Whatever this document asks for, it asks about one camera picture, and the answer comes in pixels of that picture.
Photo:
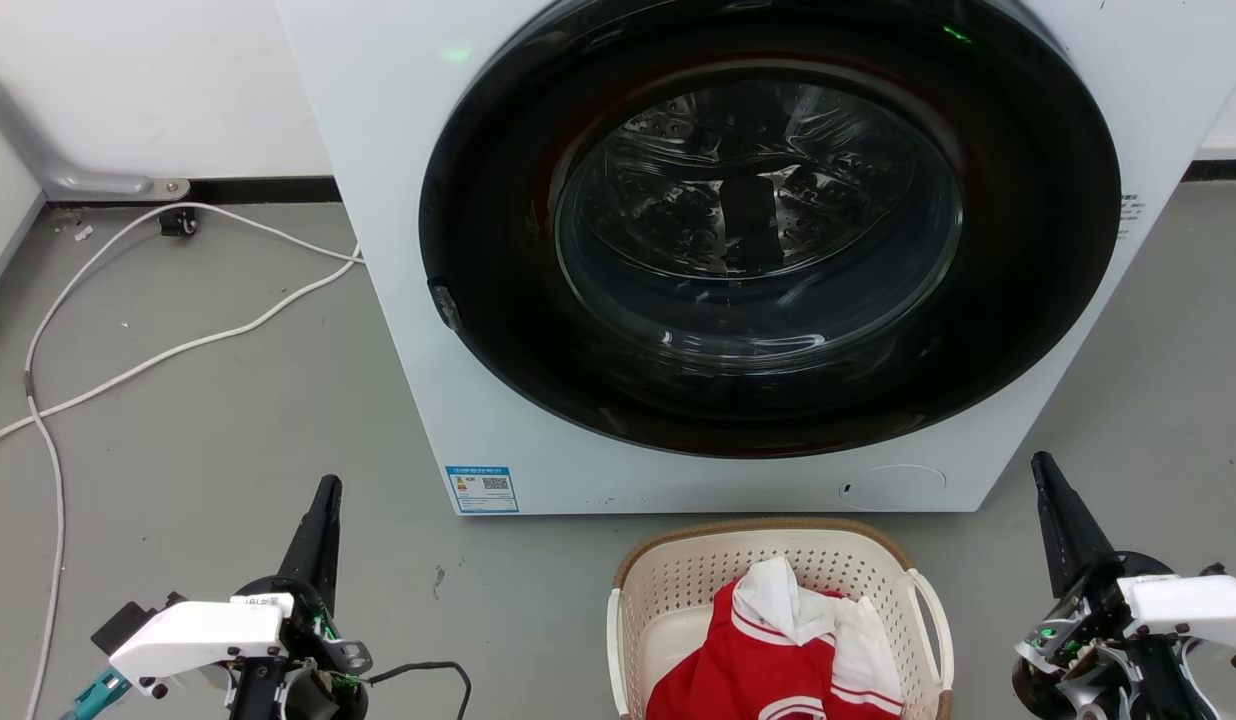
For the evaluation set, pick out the round black glass washer door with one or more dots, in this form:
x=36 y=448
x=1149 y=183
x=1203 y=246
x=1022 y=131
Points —
x=498 y=250

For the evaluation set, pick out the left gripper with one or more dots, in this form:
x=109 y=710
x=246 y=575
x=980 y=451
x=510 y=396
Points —
x=318 y=665

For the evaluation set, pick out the red and white garment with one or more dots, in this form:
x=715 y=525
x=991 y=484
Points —
x=738 y=660

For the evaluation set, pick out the blue white energy label sticker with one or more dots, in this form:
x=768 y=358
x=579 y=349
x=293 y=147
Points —
x=481 y=489

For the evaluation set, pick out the white front-load washing machine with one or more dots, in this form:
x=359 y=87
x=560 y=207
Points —
x=398 y=150

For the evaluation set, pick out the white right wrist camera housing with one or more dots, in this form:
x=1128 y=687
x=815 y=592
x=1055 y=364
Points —
x=1193 y=600

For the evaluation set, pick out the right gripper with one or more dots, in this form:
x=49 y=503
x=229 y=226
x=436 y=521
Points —
x=1088 y=650

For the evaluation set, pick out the cream perforated plastic laundry basket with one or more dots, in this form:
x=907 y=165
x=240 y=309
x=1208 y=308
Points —
x=678 y=575

